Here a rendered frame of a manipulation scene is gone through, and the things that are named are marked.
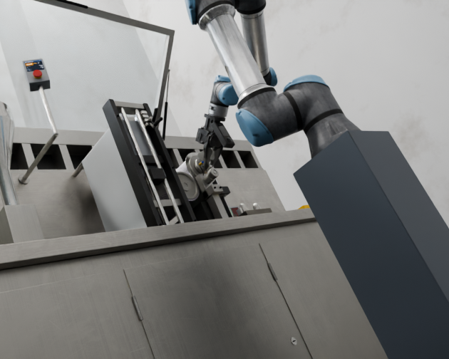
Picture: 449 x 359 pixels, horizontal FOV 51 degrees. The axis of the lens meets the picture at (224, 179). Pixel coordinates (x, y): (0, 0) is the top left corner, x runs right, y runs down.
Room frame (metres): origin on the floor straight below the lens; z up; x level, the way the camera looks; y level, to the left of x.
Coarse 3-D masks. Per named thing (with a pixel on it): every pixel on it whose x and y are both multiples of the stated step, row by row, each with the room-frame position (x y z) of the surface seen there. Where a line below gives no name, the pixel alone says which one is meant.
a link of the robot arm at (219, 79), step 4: (216, 76) 1.55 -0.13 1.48; (220, 76) 1.54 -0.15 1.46; (224, 76) 1.54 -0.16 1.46; (216, 80) 1.55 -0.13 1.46; (220, 80) 1.54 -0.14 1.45; (224, 80) 1.54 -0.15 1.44; (228, 80) 1.55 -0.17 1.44; (216, 84) 1.55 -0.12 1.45; (212, 92) 1.58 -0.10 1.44; (212, 96) 1.58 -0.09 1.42; (212, 100) 1.59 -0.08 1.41; (216, 100) 1.58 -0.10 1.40; (216, 104) 1.59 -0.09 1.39; (220, 104) 1.59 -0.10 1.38
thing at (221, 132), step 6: (216, 126) 1.62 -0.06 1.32; (222, 126) 1.64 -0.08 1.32; (216, 132) 1.63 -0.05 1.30; (222, 132) 1.62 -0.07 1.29; (228, 132) 1.65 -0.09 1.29; (222, 138) 1.61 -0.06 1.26; (228, 138) 1.62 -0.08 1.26; (222, 144) 1.62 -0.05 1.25; (228, 144) 1.61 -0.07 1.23; (234, 144) 1.64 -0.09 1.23
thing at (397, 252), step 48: (336, 144) 1.09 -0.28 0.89; (384, 144) 1.16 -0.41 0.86; (336, 192) 1.14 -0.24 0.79; (384, 192) 1.07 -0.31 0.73; (336, 240) 1.18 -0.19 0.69; (384, 240) 1.10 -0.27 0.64; (432, 240) 1.13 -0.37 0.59; (384, 288) 1.15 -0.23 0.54; (432, 288) 1.08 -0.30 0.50; (384, 336) 1.19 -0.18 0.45; (432, 336) 1.11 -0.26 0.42
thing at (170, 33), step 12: (36, 0) 1.37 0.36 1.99; (48, 0) 1.40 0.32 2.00; (60, 0) 1.43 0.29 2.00; (84, 12) 1.52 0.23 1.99; (96, 12) 1.56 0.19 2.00; (108, 12) 1.60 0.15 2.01; (132, 24) 1.71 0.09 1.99; (144, 24) 1.75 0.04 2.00; (168, 36) 1.88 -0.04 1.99; (168, 48) 1.91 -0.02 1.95; (168, 60) 1.94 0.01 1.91; (168, 72) 1.99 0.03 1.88; (168, 84) 2.01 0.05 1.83; (156, 120) 2.07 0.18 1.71
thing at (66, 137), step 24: (24, 144) 1.57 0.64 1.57; (72, 144) 1.73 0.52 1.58; (168, 144) 2.14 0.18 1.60; (192, 144) 2.27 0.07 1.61; (240, 144) 2.57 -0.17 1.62; (24, 168) 1.58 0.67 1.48; (48, 168) 1.70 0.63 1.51; (72, 168) 1.70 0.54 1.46; (216, 168) 2.34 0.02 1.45; (240, 168) 2.49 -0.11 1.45
